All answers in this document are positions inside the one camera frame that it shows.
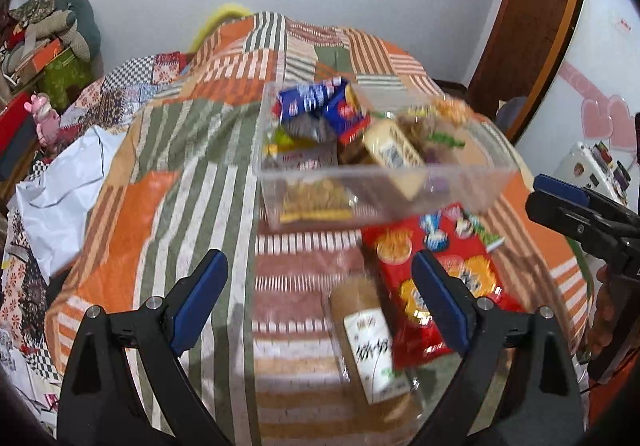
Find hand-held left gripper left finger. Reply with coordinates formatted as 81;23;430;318
56;248;236;446

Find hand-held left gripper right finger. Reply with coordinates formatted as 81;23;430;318
407;249;586;446

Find teal pillow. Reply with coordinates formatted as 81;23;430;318
60;0;101;62

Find pink heart stickers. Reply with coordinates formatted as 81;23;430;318
580;93;636;152

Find patterned cushion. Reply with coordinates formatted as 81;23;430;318
10;0;61;22

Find white cloth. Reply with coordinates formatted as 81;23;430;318
15;125;126;282

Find person's right hand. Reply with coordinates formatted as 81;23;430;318
586;265;621;367

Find brown wooden door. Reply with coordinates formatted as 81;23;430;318
467;0;581;127

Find green-edged bag of brown cookies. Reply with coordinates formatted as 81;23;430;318
395;106;468;162

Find checked patchwork quilt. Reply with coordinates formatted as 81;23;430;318
0;51;196;427

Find striped patchwork blanket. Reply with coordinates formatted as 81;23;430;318
45;12;593;446

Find pink toy figure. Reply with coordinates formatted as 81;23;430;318
30;93;63;147

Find cream packet with barcode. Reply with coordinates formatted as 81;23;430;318
362;118;431;202

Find clear plastic storage box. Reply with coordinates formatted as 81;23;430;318
254;78;521;232

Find clear bag of orange snacks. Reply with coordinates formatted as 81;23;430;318
430;96;476;127

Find dark grey box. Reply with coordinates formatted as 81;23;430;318
0;126;38;177

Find brown biscuit roll white label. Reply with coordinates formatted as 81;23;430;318
327;273;426;407

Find red snack packet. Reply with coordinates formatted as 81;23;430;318
361;206;526;369

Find orange box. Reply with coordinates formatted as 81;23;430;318
20;38;66;72

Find white device with coloured buttons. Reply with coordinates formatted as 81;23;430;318
559;141;628;202

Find wooden wardrobe with white doors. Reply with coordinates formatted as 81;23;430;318
467;0;640;207

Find yellow curved tube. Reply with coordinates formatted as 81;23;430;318
192;2;251;52

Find clear packet of yellow sticks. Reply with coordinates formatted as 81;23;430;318
272;148;357;225

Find blue snack packet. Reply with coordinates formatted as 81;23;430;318
276;77;375;146

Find red box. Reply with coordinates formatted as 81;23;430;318
0;91;33;154

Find small green packet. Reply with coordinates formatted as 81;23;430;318
265;128;301;157

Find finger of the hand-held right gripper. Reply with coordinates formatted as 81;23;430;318
525;191;640;277
533;174;640;227

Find green patterned box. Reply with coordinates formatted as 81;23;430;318
37;51;93;112

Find grey round object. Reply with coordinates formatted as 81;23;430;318
495;96;528;137

